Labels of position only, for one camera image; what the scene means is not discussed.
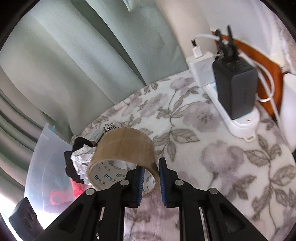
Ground white power strip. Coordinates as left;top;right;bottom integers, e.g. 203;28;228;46
202;83;261;142

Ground clear plastic storage bin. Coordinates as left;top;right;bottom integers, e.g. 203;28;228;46
25;124;75;228

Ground black charger brick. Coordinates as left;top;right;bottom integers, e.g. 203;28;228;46
212;59;258;120

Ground red hair claw clip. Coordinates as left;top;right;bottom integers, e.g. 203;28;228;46
50;189;66;205

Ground green curtain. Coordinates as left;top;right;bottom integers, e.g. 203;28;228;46
1;1;187;141

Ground floral white blanket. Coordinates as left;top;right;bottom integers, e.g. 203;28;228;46
81;71;295;240

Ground pink rubber bands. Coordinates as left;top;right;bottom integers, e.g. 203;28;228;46
70;179;84;198

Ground white charging cable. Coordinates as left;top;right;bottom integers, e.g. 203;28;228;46
191;33;282;123

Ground black cloth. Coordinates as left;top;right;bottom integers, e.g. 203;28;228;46
64;137;96;184

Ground white box at right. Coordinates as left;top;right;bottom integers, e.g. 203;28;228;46
280;73;296;152

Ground white charger adapter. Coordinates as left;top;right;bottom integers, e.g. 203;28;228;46
186;46;215;87

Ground leopard print hair accessory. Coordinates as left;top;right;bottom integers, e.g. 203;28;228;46
103;123;117;135

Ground brown packing tape roll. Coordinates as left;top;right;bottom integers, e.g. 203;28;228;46
86;128;159;197

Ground medicine box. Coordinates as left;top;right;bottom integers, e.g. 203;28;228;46
89;129;104;143

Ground crumpled white paper ball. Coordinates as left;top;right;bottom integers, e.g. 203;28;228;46
70;145;97;185

